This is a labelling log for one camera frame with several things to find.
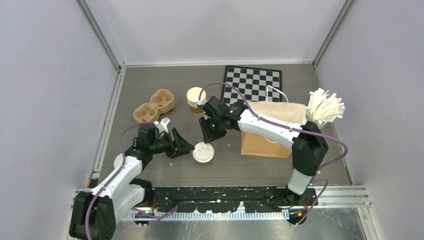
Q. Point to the brown pulp cup carrier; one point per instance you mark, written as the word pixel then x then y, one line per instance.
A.
pixel 161 102

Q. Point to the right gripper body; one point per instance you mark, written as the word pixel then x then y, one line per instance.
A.
pixel 216 121

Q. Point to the brown paper coffee cup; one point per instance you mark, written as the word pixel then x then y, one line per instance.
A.
pixel 205 161

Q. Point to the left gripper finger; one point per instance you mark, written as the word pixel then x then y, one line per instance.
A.
pixel 181 146
pixel 178 153

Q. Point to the stack of white lids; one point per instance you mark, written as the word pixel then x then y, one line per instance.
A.
pixel 118 162

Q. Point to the green cup of paper sticks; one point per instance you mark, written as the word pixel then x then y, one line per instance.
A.
pixel 324 108

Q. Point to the brown paper bag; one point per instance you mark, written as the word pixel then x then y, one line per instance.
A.
pixel 256 145

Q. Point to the stack of paper cups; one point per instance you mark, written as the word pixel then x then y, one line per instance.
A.
pixel 192 95

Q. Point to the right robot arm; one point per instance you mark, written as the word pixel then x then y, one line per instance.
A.
pixel 307 143

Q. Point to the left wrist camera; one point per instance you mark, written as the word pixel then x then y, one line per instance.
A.
pixel 162 125

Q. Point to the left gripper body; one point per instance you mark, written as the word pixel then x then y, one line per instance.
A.
pixel 164 145

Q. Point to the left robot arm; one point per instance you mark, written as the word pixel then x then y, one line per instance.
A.
pixel 96 213

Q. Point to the white plastic cup lid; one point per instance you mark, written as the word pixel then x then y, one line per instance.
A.
pixel 203 150

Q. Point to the black white checkerboard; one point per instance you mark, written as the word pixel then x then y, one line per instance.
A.
pixel 252 83

